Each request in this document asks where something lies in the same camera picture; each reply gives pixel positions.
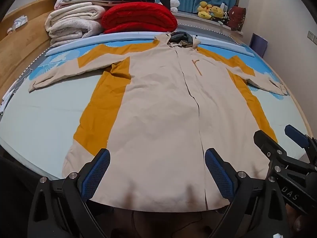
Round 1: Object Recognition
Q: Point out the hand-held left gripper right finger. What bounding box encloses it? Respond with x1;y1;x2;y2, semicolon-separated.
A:
204;148;289;238

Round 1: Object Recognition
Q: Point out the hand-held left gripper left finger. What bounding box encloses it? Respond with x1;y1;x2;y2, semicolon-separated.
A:
28;148;114;238

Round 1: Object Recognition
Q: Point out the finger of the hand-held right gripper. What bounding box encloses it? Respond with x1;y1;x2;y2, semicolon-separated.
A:
284;124;317;157
253;130;296;164

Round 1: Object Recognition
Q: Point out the beige and mustard jacket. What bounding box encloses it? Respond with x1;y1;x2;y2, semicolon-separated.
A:
28;31;289;212

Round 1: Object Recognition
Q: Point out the person's right hand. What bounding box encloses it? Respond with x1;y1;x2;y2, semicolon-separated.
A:
287;204;317;238

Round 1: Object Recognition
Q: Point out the blue patterned bed sheet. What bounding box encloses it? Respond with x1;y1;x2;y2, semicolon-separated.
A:
0;33;314;181

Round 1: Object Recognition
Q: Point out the grey mattress pad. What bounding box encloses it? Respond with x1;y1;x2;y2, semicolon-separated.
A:
173;23;245;45

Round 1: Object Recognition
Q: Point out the dark red cushion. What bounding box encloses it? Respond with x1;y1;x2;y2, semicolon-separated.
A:
226;6;247;31

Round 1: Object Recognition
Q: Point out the light blue foam strip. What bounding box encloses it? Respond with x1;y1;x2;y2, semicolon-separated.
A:
46;33;255;58

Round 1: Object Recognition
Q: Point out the yellow bear plush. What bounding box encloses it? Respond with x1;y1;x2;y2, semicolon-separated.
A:
210;5;226;20

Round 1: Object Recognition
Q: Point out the white fleece folded blanket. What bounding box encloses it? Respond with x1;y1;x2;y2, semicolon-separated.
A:
48;18;104;47

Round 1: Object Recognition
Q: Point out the yellow duck plush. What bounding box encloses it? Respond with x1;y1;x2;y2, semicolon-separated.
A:
197;1;213;19

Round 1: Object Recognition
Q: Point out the red folded blanket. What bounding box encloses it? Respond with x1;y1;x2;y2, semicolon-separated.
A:
101;2;179;35

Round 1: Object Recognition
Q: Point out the cream folded blanket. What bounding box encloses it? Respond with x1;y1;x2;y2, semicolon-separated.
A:
45;2;106;29

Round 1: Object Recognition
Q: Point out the tissue pack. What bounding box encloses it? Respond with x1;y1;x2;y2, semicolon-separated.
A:
11;15;28;29

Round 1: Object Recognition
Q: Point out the white blanket with dark trim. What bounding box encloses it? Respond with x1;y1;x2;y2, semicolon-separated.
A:
59;0;159;7

